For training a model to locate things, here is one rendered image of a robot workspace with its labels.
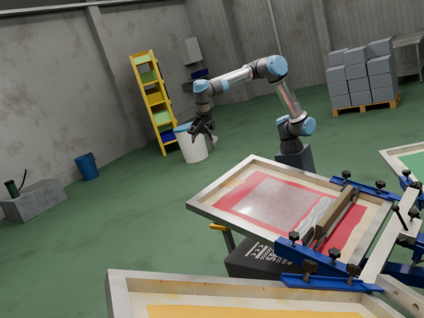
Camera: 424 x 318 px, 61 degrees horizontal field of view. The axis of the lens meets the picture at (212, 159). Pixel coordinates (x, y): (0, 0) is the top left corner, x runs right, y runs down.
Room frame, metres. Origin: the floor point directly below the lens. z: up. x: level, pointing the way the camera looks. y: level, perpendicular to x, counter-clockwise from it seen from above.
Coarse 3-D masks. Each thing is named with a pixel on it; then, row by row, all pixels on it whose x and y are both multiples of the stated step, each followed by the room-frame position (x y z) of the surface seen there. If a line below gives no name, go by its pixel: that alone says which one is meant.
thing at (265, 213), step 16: (240, 192) 1.70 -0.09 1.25; (224, 208) 1.58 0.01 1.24; (240, 208) 1.57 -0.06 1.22; (256, 208) 1.56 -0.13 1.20; (272, 208) 1.55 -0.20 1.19; (288, 208) 1.54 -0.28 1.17; (256, 224) 1.45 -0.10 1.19; (272, 224) 1.44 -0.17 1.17; (288, 224) 1.43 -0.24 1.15; (336, 240) 1.30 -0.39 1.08
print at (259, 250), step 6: (258, 246) 1.65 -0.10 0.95; (264, 246) 1.63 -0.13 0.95; (252, 252) 1.61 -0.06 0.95; (258, 252) 1.60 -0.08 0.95; (264, 252) 1.58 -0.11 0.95; (270, 252) 1.56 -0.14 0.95; (258, 258) 1.55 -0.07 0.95; (264, 258) 1.53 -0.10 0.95; (270, 258) 1.52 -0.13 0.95; (276, 258) 1.50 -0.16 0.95; (282, 258) 1.49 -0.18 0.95; (288, 264) 1.43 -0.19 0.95
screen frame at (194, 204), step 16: (256, 160) 1.95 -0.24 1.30; (224, 176) 1.80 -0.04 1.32; (304, 176) 1.76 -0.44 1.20; (320, 176) 1.72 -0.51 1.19; (208, 192) 1.67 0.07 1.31; (192, 208) 1.57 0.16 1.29; (208, 208) 1.54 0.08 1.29; (384, 208) 1.42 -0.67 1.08; (224, 224) 1.45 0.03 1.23; (240, 224) 1.41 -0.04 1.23; (256, 240) 1.34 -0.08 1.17; (272, 240) 1.29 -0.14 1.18; (368, 240) 1.24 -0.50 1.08; (352, 256) 1.17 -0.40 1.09
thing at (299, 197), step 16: (256, 176) 1.84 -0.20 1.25; (272, 176) 1.82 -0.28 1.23; (256, 192) 1.68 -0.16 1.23; (272, 192) 1.67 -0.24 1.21; (288, 192) 1.66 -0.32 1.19; (304, 192) 1.65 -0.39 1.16; (320, 192) 1.64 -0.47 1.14; (304, 208) 1.53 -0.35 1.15; (352, 208) 1.49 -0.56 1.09; (352, 224) 1.39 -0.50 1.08
